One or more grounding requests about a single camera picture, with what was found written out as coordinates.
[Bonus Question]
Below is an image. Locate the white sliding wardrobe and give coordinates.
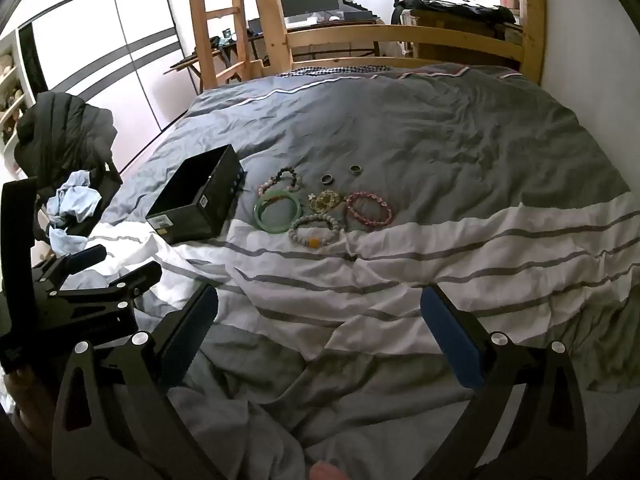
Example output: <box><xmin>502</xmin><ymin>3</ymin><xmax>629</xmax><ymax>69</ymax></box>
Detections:
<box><xmin>17</xmin><ymin>0</ymin><xmax>188</xmax><ymax>133</ymax></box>

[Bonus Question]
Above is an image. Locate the dark desk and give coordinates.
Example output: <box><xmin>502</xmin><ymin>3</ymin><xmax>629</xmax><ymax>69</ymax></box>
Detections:
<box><xmin>247</xmin><ymin>14</ymin><xmax>382</xmax><ymax>58</ymax></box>

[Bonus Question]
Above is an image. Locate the wooden bed frame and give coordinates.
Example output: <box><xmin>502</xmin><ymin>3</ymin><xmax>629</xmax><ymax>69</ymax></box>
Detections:
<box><xmin>245</xmin><ymin>0</ymin><xmax>546</xmax><ymax>86</ymax></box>

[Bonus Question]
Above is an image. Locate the wooden ladder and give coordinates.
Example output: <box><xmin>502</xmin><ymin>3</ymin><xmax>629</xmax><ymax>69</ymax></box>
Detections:
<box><xmin>186</xmin><ymin>0</ymin><xmax>266</xmax><ymax>92</ymax></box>

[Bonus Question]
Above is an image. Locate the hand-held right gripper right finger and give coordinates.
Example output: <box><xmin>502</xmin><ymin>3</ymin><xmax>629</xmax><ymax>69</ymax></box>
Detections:
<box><xmin>420</xmin><ymin>284</ymin><xmax>590</xmax><ymax>480</ymax></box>

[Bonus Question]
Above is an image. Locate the wooden cabinet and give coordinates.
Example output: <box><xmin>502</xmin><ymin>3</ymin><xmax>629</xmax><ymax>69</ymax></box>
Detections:
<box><xmin>410</xmin><ymin>9</ymin><xmax>525</xmax><ymax>67</ymax></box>

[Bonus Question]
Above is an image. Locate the light blue cloth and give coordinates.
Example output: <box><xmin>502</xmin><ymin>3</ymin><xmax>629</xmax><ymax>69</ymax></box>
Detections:
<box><xmin>46</xmin><ymin>170</ymin><xmax>101</xmax><ymax>256</ymax></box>

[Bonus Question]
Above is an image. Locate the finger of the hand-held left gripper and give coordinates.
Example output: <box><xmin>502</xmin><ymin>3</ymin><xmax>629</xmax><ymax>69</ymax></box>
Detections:
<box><xmin>57</xmin><ymin>261</ymin><xmax>164</xmax><ymax>311</ymax></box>
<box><xmin>32</xmin><ymin>243</ymin><xmax>109</xmax><ymax>289</ymax></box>

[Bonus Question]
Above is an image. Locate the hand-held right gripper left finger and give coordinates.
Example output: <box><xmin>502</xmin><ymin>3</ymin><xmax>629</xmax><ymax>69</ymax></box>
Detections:
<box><xmin>50</xmin><ymin>283</ymin><xmax>221</xmax><ymax>480</ymax></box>

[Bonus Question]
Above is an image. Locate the black keyboard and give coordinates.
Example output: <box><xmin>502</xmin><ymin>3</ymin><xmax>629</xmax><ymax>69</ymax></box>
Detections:
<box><xmin>337</xmin><ymin>0</ymin><xmax>375</xmax><ymax>20</ymax></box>

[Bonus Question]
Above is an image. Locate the person's left hand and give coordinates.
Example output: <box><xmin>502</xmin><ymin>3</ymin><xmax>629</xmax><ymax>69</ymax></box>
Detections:
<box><xmin>4</xmin><ymin>364</ymin><xmax>56</xmax><ymax>428</ymax></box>

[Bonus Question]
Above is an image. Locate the yellow crystal bracelet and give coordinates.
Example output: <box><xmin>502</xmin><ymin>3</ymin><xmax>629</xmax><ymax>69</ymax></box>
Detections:
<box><xmin>307</xmin><ymin>190</ymin><xmax>343</xmax><ymax>213</ymax></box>

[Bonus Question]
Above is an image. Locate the green jade bangle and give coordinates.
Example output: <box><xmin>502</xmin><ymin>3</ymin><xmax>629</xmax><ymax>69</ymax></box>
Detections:
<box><xmin>254</xmin><ymin>191</ymin><xmax>302</xmax><ymax>233</ymax></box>

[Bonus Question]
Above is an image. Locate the wooden folding table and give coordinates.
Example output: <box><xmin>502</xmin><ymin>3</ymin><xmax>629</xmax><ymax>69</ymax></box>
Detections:
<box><xmin>165</xmin><ymin>49</ymin><xmax>227</xmax><ymax>77</ymax></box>

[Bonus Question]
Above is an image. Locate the grey beaded bracelet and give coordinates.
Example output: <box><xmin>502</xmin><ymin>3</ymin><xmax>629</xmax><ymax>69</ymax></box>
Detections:
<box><xmin>287</xmin><ymin>212</ymin><xmax>342</xmax><ymax>250</ymax></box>

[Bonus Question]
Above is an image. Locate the black clothing pile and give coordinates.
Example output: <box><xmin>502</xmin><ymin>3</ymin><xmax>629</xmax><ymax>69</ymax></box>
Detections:
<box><xmin>392</xmin><ymin>0</ymin><xmax>518</xmax><ymax>25</ymax></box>

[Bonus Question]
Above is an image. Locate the dark and pink beaded bracelet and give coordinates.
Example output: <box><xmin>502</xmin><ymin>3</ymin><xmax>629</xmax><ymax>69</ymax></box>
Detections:
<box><xmin>257</xmin><ymin>169</ymin><xmax>303</xmax><ymax>198</ymax></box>

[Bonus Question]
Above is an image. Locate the black cardboard box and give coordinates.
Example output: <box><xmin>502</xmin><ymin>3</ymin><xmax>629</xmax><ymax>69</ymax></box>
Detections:
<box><xmin>145</xmin><ymin>144</ymin><xmax>247</xmax><ymax>245</ymax></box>

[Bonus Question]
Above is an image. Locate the black puffer jacket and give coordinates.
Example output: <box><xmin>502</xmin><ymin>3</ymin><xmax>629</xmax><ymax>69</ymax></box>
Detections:
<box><xmin>14</xmin><ymin>91</ymin><xmax>123</xmax><ymax>236</ymax></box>

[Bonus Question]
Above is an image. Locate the grey white striped duvet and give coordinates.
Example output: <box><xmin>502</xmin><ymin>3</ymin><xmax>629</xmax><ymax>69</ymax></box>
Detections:
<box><xmin>0</xmin><ymin>62</ymin><xmax>640</xmax><ymax>480</ymax></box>

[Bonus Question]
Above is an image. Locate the white corner shelf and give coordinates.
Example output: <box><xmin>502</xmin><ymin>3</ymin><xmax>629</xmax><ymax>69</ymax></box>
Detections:
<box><xmin>0</xmin><ymin>30</ymin><xmax>32</xmax><ymax>177</ymax></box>

